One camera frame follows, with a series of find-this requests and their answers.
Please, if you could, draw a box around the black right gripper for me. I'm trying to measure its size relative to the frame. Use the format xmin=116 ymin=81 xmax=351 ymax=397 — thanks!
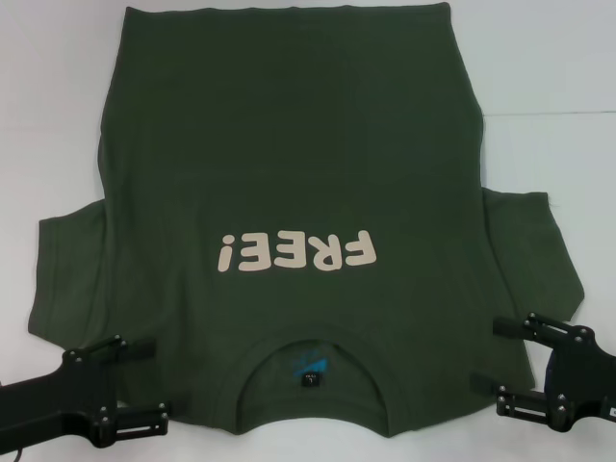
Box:
xmin=470 ymin=311 xmax=616 ymax=425

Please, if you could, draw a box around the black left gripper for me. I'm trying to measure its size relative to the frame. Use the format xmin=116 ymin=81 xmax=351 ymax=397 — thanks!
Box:
xmin=0 ymin=334 xmax=182 ymax=451

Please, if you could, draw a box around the dark green FREE t-shirt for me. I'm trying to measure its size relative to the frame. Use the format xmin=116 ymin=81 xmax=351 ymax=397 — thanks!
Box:
xmin=27 ymin=2 xmax=586 ymax=439

